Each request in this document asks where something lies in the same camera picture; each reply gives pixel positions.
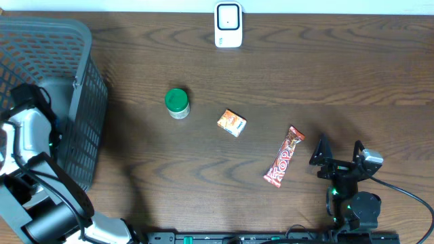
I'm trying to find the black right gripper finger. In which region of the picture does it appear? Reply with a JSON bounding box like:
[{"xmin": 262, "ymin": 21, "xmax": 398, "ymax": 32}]
[
  {"xmin": 309, "ymin": 134, "xmax": 333, "ymax": 166},
  {"xmin": 353, "ymin": 140, "xmax": 365, "ymax": 162}
]

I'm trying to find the red chocolate bar wrapper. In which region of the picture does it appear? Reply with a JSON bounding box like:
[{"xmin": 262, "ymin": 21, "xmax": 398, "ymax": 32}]
[{"xmin": 263, "ymin": 126, "xmax": 305, "ymax": 188}]

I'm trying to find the orange small carton box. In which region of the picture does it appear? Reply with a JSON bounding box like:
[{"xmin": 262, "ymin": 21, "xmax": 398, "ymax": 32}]
[{"xmin": 217, "ymin": 109, "xmax": 247, "ymax": 138}]

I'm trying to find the green lid jar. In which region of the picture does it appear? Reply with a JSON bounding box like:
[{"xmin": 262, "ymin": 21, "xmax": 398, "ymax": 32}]
[{"xmin": 165, "ymin": 88, "xmax": 190, "ymax": 119}]

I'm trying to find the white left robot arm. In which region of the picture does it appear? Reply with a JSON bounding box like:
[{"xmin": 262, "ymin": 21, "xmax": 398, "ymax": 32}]
[{"xmin": 1, "ymin": 84, "xmax": 148, "ymax": 243}]

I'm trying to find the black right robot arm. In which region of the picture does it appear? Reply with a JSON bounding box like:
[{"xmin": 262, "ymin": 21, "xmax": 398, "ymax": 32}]
[{"xmin": 309, "ymin": 134, "xmax": 384, "ymax": 232}]

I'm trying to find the dark grey plastic basket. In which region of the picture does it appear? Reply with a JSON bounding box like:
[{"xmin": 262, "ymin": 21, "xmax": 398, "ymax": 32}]
[{"xmin": 1, "ymin": 17, "xmax": 108, "ymax": 190}]

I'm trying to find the black right camera cable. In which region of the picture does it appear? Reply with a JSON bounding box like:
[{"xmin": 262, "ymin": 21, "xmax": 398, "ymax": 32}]
[{"xmin": 364, "ymin": 169, "xmax": 434, "ymax": 244}]

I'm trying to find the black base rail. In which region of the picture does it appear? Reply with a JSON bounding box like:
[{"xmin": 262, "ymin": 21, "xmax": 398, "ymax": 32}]
[{"xmin": 146, "ymin": 231, "xmax": 401, "ymax": 244}]

